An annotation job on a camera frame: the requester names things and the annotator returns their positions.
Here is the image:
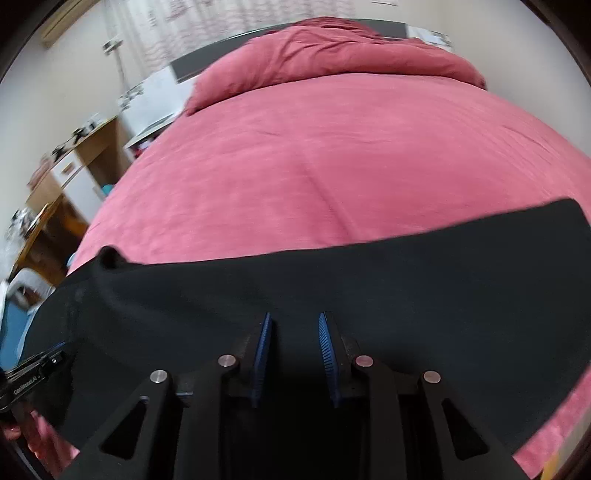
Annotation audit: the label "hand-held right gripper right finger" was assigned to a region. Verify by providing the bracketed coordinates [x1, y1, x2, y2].
[318, 311, 529, 480]

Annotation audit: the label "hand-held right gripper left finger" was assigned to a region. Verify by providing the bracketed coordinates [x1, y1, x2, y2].
[60, 311, 273, 480]

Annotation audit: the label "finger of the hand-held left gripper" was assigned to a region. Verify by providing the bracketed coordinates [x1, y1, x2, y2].
[21, 342, 66, 372]

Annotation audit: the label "black pants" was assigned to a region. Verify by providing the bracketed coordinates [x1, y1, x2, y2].
[21, 198, 591, 480]

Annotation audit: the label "blue storage box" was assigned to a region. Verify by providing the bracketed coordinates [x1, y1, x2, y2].
[0, 295, 42, 370]

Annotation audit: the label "white plastic chair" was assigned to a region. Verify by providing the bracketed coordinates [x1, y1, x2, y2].
[7, 268, 56, 305]

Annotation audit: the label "wooden desk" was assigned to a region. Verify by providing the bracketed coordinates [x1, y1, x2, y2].
[11, 194, 90, 287]

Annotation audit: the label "wooden cabinet with white door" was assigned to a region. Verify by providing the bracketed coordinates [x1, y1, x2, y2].
[25, 115, 134, 227]

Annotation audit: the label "bed with red sheet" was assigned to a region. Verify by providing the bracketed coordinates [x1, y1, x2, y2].
[28, 76, 591, 480]

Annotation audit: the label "white nightstand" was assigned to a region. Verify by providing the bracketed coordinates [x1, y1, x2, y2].
[124, 111, 185, 160]

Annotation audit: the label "grey and white headboard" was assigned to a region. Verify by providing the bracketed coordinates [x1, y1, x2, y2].
[117, 18, 455, 125]

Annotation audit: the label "red duvet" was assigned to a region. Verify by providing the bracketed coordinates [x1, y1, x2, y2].
[185, 17, 488, 116]

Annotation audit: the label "white printed curtain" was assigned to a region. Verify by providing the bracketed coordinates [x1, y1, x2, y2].
[115, 0, 352, 75]

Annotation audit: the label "wall air conditioner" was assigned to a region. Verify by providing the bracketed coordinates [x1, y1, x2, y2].
[41, 14, 75, 47]

